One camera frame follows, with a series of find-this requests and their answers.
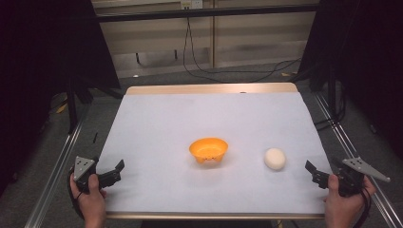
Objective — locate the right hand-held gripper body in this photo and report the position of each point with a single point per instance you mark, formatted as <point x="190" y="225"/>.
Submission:
<point x="351" y="177"/>

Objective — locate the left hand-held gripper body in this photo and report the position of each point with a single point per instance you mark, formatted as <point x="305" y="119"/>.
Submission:
<point x="83" y="167"/>

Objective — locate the white round bun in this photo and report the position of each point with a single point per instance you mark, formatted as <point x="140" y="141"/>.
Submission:
<point x="275" y="158"/>

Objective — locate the orange plastic bowl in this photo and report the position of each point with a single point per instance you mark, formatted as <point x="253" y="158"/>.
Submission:
<point x="208" y="149"/>

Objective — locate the person's left hand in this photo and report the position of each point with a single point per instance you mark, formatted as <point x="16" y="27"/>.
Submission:
<point x="92" y="202"/>

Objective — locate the person's right hand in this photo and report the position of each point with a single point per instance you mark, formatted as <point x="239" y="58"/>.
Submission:
<point x="343" y="209"/>

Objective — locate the black metal stand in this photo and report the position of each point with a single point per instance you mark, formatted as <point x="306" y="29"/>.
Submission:
<point x="72" y="107"/>

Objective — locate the yellow floor tape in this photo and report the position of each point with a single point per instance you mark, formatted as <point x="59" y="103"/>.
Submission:
<point x="61" y="108"/>

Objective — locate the white table mat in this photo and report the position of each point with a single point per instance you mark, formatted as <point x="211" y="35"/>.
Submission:
<point x="206" y="117"/>

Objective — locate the black curtain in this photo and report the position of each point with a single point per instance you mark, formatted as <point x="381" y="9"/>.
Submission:
<point x="38" y="63"/>
<point x="364" y="57"/>

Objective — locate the black horizontal bar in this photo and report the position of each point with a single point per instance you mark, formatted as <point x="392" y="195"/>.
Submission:
<point x="206" y="13"/>

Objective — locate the metal floor rail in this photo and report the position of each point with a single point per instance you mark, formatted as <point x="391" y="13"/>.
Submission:
<point x="345" y="142"/>
<point x="50" y="183"/>

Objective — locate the white wall outlet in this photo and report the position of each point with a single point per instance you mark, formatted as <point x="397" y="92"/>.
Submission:
<point x="191" y="3"/>

